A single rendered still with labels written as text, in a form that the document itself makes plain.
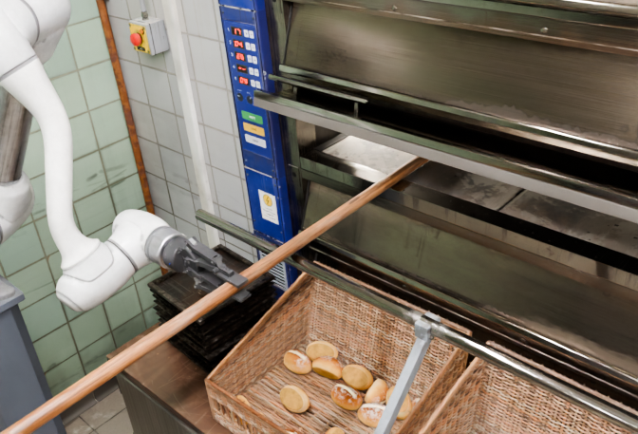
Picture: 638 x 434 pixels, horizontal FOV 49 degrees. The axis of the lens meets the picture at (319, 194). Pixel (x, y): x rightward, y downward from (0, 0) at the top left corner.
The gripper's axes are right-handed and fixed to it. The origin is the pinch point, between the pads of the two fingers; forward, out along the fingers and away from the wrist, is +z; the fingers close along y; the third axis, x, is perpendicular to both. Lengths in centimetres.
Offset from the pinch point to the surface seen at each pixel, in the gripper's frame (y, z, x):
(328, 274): 2.2, 11.8, -16.8
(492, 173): -21, 38, -39
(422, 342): 6.0, 37.7, -15.1
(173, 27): -30, -81, -52
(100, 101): 1, -123, -43
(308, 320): 54, -27, -44
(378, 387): 54, 8, -36
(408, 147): -21.2, 17.5, -38.9
